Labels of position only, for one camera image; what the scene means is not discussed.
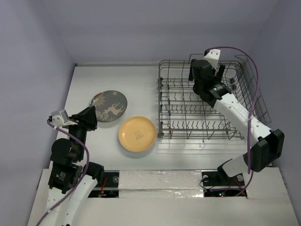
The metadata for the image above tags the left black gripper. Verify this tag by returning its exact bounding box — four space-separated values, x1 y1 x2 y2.
66 105 98 159

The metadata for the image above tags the grey plate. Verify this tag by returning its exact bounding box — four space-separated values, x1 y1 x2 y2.
94 90 127 122

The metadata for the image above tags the yellow plate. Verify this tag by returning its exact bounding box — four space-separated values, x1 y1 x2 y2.
118 116 157 146

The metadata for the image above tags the white plate with floral face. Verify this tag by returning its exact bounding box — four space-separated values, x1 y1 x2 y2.
89 95 97 106

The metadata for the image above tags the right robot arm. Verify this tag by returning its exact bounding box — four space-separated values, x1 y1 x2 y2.
189 59 285 185

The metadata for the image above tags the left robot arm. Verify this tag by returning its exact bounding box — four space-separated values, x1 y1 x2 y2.
37 106 105 226

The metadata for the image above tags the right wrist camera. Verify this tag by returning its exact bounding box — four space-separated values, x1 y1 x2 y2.
203 49 221 69

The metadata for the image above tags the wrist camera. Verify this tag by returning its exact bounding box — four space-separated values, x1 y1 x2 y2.
49 109 77 127
203 49 221 69

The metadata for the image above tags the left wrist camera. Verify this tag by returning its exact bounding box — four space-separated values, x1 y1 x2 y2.
49 109 77 127

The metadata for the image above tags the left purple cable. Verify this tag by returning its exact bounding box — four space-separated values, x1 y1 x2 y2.
36 119 91 226

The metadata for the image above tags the metal wire dish rack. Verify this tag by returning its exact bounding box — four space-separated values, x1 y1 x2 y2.
158 54 271 140

